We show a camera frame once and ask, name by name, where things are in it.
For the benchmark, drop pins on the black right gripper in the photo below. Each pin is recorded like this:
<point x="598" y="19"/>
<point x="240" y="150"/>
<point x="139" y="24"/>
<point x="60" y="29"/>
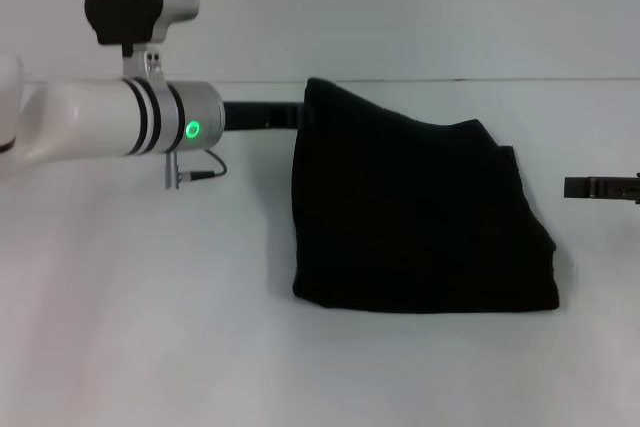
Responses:
<point x="625" y="189"/>

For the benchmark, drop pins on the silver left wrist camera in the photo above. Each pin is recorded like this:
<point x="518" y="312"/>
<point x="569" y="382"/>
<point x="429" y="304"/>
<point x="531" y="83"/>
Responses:
<point x="140" y="12"/>

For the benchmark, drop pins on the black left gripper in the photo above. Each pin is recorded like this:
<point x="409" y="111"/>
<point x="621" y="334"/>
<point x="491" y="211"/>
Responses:
<point x="250" y="115"/>

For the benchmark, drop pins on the black t-shirt with white print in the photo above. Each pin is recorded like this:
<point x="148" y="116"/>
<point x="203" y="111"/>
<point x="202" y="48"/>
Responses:
<point x="410" y="217"/>

